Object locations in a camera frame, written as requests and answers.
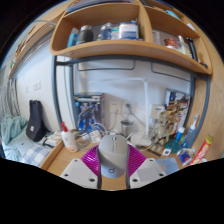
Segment white charger block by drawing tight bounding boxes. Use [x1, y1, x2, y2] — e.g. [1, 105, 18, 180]
[88, 129, 103, 144]

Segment black bag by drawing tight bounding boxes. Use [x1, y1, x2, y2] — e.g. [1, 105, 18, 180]
[25, 99, 48, 143]

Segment blue robot model kit box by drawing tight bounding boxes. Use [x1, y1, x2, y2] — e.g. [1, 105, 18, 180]
[73, 93, 106, 134]

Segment tan robot figure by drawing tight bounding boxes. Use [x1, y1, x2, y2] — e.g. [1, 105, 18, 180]
[149, 106, 169, 148]

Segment teal blanket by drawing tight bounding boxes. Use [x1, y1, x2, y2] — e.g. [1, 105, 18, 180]
[0, 114, 28, 146]

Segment white desk lamp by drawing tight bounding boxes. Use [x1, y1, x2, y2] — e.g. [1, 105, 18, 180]
[88, 77, 153, 148]

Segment blue white-capped tube bottle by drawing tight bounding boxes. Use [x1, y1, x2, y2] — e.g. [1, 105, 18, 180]
[174, 126, 186, 144]

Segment checkered bedding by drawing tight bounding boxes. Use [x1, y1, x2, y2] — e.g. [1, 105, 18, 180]
[19, 143, 53, 168]

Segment grey computer mouse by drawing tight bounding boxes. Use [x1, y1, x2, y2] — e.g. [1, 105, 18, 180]
[97, 134, 130, 179]

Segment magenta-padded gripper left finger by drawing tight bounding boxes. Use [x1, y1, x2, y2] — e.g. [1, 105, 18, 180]
[59, 145, 103, 190]

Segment grey metal desk frame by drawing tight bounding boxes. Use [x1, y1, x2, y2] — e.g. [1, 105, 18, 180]
[51, 54, 212, 148]

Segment wooden shelf unit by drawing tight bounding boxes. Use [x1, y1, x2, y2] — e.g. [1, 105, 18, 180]
[49, 0, 213, 75]

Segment colourful model kit box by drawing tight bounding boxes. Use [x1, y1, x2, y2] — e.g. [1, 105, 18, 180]
[164, 88, 191, 134]

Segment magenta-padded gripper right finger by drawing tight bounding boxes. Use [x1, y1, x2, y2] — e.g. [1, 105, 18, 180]
[125, 144, 168, 190]

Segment white red-pump lotion bottle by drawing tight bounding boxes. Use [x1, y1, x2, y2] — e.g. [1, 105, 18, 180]
[60, 121, 79, 153]

